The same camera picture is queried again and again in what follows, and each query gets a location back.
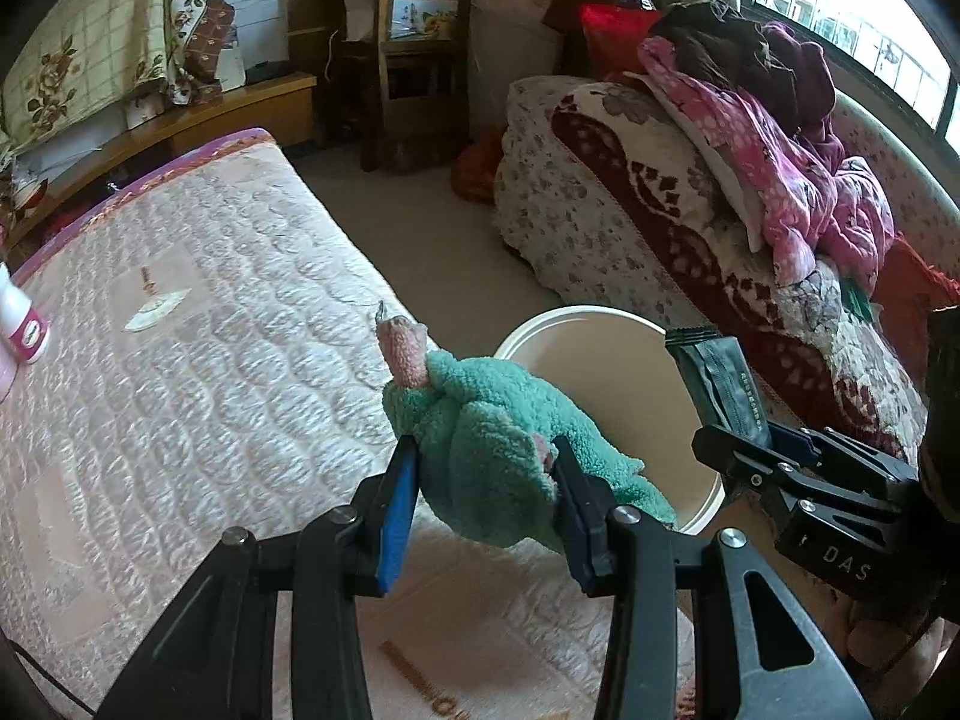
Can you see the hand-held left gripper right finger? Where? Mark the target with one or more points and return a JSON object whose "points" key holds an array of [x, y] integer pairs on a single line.
{"points": [[581, 532]]}

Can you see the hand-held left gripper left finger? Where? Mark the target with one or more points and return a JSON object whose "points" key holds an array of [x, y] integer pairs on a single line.
{"points": [[397, 525]]}

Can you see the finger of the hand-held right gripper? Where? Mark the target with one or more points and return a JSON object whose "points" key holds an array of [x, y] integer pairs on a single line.
{"points": [[832, 454], [750, 461]]}

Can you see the dark green packet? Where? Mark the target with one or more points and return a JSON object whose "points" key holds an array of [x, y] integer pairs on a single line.
{"points": [[724, 382]]}

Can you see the green terry towel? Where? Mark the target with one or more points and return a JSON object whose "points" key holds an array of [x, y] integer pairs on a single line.
{"points": [[480, 435]]}

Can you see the person's right hand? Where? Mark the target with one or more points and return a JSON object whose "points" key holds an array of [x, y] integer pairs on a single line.
{"points": [[877, 641]]}

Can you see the orange cushion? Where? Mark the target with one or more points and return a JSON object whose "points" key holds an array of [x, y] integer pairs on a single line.
{"points": [[911, 285]]}

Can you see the pink floral jacket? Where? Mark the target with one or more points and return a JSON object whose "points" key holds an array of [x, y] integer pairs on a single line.
{"points": [[780, 180]]}

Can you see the red patterned blanket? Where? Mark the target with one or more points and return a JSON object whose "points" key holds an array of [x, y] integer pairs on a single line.
{"points": [[660, 187]]}

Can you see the red orange cloth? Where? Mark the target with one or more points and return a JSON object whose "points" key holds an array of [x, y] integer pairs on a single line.
{"points": [[476, 169]]}

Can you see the dark clothes pile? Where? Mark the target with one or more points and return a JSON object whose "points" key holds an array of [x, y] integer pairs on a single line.
{"points": [[742, 52]]}

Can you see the pink thermos bottle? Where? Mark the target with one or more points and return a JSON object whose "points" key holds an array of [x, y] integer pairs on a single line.
{"points": [[6, 371]]}

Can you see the white bottle pink label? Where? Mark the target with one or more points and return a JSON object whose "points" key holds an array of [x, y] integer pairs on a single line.
{"points": [[22, 322]]}

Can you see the wooden rack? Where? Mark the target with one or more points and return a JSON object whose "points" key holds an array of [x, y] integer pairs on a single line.
{"points": [[386, 90]]}

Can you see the red cushion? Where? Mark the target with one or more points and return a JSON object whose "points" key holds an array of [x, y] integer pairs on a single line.
{"points": [[607, 34]]}

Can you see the window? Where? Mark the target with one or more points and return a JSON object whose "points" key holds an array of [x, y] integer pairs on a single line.
{"points": [[825, 0]]}

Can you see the low wooden cabinet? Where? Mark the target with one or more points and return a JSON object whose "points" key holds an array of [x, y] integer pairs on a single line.
{"points": [[225, 101]]}

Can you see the floral printed box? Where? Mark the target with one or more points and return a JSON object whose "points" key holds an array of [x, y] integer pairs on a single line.
{"points": [[420, 15]]}

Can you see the floral checked curtain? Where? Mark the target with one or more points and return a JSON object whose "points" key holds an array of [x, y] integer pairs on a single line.
{"points": [[97, 37]]}

